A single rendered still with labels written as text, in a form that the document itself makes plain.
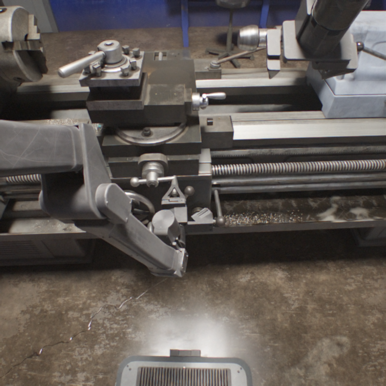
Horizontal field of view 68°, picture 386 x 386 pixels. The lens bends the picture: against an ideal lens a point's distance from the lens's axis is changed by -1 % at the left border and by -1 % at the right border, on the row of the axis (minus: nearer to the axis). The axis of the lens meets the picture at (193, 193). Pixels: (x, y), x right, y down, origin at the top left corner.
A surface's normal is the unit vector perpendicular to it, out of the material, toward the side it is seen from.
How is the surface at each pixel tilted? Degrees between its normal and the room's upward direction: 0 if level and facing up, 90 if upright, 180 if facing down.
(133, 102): 90
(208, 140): 90
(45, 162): 77
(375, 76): 66
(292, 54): 30
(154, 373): 0
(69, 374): 0
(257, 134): 36
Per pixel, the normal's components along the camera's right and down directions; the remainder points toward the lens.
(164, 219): -0.24, -0.61
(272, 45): -0.02, -0.16
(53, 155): 0.92, 0.04
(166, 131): -0.01, -0.63
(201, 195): 0.04, 0.77
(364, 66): 0.04, 0.51
